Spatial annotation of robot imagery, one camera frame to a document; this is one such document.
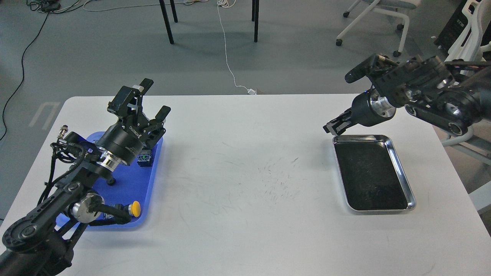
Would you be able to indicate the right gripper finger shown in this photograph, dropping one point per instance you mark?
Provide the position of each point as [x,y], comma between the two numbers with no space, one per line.
[341,126]
[345,116]

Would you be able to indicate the silver metal tray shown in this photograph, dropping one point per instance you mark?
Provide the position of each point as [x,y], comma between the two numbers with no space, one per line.
[372,176]

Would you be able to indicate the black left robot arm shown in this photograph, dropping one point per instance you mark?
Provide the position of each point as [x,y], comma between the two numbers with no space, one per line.
[42,243]

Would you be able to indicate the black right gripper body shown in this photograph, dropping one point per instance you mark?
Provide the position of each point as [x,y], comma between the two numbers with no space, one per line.
[369,112]

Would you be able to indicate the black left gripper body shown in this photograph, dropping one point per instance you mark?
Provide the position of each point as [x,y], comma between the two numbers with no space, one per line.
[126,140]

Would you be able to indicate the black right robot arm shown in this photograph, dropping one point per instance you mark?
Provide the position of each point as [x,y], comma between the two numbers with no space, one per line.
[450,95]

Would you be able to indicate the black table legs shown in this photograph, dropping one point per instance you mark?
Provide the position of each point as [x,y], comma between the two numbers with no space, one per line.
[220,5]

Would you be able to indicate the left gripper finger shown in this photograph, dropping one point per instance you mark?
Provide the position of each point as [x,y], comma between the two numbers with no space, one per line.
[156,125]
[127,104]

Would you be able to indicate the blue plastic tray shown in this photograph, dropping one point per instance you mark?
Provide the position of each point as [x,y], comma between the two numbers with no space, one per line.
[133,183]

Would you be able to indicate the red emergency stop button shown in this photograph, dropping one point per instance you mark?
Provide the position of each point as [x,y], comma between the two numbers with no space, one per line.
[145,158]

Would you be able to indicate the white office chair right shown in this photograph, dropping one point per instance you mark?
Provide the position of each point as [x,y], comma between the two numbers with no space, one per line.
[467,47]

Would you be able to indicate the yellow push button switch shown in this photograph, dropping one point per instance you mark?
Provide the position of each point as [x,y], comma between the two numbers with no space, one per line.
[129,211]

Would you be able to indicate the small black gear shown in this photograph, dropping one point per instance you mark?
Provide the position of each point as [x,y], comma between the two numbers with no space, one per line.
[110,181]

